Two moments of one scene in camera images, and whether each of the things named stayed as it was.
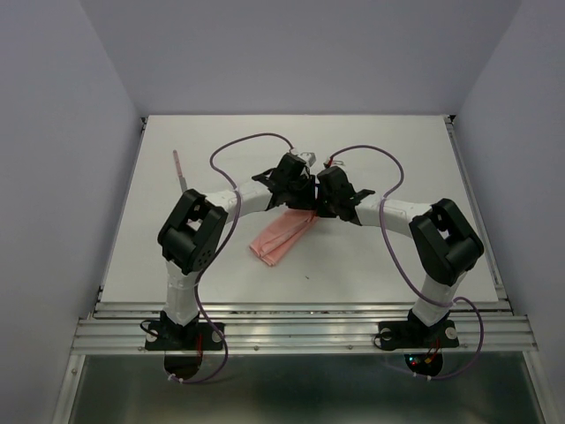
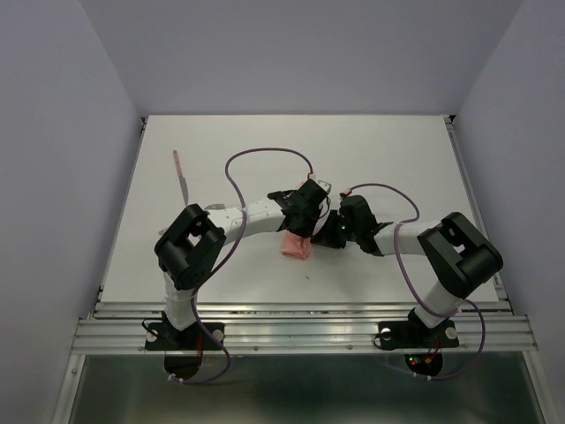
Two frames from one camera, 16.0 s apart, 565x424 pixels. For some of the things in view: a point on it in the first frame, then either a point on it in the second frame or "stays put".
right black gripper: [321, 212] -> [324, 236]
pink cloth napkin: [282, 233] -> [295, 246]
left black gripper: [306, 202] -> [306, 232]
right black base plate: [399, 335] stays put
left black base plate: [171, 336] stays put
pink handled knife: [183, 181] stays put
